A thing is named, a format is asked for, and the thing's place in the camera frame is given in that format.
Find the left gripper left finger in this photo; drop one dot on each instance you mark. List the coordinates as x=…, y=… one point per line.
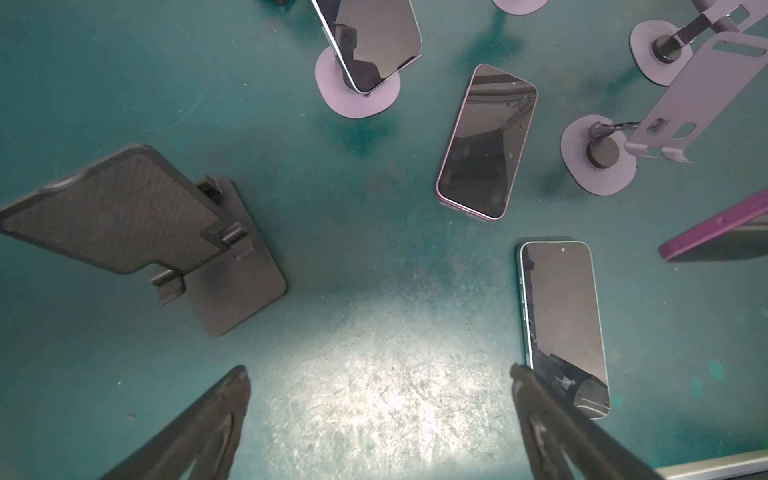
x=201, y=442

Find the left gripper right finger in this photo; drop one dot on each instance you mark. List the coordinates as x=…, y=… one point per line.
x=556, y=435

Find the teal-edged phone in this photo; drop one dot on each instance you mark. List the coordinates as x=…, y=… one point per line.
x=561, y=322

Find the pink-edged phone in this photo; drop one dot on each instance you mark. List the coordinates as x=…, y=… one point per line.
x=486, y=147

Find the purple-edged phone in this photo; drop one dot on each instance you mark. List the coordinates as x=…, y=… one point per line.
x=738, y=233

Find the purple stand front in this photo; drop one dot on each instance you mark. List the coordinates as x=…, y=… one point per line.
x=661, y=50

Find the black stand left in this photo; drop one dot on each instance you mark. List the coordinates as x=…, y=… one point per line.
x=133, y=209

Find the green table mat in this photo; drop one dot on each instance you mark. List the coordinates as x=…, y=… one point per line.
x=389, y=356

